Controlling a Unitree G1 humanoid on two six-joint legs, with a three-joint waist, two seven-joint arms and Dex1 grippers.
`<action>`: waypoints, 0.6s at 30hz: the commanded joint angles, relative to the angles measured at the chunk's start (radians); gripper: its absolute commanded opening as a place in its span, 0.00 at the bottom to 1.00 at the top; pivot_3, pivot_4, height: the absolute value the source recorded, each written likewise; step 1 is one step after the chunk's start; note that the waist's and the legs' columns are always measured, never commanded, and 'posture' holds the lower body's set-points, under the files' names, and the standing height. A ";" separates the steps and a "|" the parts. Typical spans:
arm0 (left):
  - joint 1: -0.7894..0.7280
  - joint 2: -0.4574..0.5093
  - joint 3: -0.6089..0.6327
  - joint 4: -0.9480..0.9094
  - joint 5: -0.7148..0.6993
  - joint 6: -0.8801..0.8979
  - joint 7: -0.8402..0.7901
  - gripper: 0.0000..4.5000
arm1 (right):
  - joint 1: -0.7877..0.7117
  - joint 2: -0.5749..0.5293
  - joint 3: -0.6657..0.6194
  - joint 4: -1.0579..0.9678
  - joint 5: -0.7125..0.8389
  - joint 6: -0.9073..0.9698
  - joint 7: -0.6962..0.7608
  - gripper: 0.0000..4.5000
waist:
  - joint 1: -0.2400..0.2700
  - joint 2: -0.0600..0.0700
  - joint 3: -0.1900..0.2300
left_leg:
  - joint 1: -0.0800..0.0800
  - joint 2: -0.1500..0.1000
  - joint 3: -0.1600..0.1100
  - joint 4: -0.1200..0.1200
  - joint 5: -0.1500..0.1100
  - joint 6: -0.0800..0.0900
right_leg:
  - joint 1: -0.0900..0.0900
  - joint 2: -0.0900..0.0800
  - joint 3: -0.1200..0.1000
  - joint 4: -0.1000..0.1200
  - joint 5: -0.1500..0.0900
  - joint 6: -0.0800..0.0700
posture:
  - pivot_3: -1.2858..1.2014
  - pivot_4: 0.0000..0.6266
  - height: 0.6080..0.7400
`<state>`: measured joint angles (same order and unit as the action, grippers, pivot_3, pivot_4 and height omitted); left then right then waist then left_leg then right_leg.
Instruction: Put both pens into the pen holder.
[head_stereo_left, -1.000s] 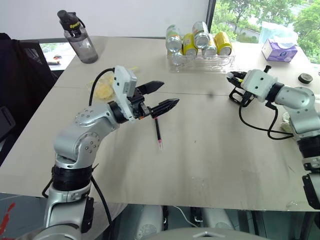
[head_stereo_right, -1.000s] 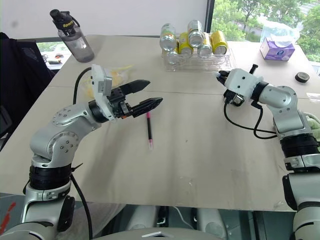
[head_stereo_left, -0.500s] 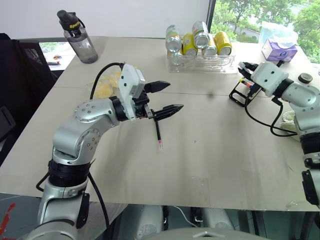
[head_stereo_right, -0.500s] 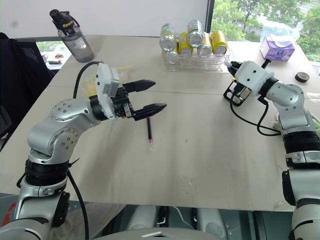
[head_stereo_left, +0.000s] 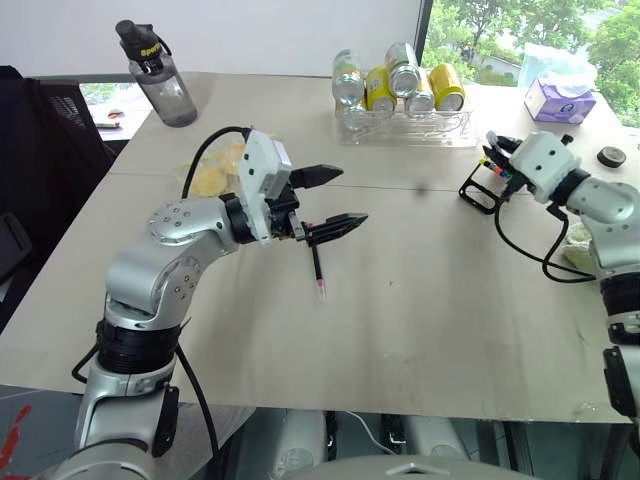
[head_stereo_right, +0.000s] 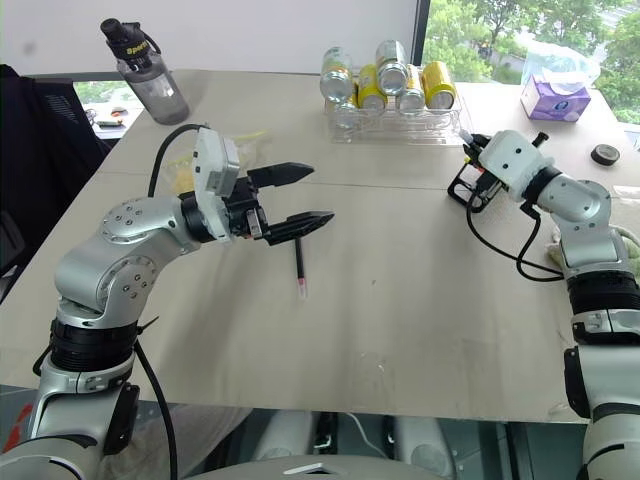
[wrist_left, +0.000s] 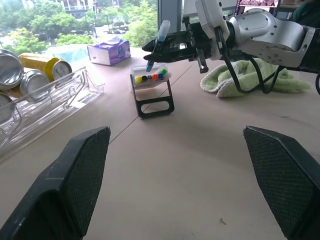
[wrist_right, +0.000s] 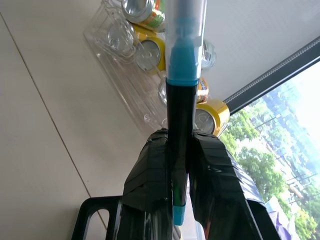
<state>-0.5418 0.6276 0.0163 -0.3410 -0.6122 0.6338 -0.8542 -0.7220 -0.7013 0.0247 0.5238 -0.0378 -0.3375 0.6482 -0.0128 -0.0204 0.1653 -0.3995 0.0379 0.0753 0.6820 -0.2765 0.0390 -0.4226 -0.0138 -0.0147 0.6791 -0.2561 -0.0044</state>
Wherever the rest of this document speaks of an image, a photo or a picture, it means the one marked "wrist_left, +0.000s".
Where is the computer monitor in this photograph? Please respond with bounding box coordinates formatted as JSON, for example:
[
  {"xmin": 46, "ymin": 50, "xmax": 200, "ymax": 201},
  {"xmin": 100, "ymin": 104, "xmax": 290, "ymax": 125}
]
[{"xmin": 235, "ymin": 0, "xmax": 282, "ymax": 16}]

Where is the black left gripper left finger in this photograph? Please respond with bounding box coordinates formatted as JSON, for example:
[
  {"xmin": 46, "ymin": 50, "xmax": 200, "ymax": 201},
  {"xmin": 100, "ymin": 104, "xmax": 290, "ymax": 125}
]
[{"xmin": 0, "ymin": 126, "xmax": 111, "ymax": 240}]

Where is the yellow and silver drink can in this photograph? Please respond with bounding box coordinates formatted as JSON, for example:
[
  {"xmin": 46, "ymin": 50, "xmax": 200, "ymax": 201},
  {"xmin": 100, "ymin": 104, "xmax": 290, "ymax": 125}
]
[
  {"xmin": 19, "ymin": 69, "xmax": 51, "ymax": 103},
  {"xmin": 0, "ymin": 48, "xmax": 25, "ymax": 91},
  {"xmin": 0, "ymin": 90, "xmax": 16, "ymax": 124},
  {"xmin": 18, "ymin": 52, "xmax": 74, "ymax": 83}
]

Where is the blue highlighter pen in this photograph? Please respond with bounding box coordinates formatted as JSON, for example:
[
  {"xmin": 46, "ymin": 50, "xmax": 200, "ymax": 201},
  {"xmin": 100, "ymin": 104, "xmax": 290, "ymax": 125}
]
[{"xmin": 145, "ymin": 20, "xmax": 172, "ymax": 73}]

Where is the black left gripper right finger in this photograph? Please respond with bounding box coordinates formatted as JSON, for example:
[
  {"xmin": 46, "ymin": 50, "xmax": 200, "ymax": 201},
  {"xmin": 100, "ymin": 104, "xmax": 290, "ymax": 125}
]
[{"xmin": 243, "ymin": 125, "xmax": 320, "ymax": 240}]

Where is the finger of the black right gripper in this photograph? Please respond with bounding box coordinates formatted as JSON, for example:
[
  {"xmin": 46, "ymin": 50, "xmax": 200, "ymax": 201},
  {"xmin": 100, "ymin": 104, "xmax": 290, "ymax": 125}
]
[
  {"xmin": 143, "ymin": 48, "xmax": 201, "ymax": 64},
  {"xmin": 141, "ymin": 32, "xmax": 188, "ymax": 52}
]

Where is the purple tissue pack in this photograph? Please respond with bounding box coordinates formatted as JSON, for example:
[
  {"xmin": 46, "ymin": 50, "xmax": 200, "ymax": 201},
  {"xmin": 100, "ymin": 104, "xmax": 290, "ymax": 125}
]
[{"xmin": 87, "ymin": 35, "xmax": 132, "ymax": 67}]

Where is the clear acrylic can rack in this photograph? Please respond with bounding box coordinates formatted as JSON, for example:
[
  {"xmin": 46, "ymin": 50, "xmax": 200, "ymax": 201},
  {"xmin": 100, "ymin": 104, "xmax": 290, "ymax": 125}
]
[{"xmin": 0, "ymin": 65, "xmax": 106, "ymax": 156}]

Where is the clear plastic pen box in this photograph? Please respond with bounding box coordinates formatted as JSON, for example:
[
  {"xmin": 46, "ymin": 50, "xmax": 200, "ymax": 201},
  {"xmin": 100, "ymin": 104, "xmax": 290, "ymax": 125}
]
[{"xmin": 129, "ymin": 63, "xmax": 173, "ymax": 90}]

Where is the dark window frame post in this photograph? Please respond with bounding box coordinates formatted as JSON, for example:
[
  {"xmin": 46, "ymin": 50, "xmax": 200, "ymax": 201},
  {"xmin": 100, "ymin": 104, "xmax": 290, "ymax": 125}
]
[{"xmin": 157, "ymin": 0, "xmax": 186, "ymax": 35}]

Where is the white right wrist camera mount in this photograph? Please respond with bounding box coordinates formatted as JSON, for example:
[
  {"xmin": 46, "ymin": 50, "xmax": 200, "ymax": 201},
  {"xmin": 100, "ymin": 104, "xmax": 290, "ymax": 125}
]
[{"xmin": 194, "ymin": 0, "xmax": 230, "ymax": 40}]

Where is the light green towel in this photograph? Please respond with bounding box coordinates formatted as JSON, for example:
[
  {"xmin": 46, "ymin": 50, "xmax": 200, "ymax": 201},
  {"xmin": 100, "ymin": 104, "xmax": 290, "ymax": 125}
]
[{"xmin": 199, "ymin": 58, "xmax": 313, "ymax": 99}]

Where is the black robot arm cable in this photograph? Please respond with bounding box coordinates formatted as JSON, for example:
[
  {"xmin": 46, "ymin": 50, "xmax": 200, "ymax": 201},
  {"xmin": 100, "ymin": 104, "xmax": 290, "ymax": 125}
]
[{"xmin": 214, "ymin": 26, "xmax": 285, "ymax": 96}]

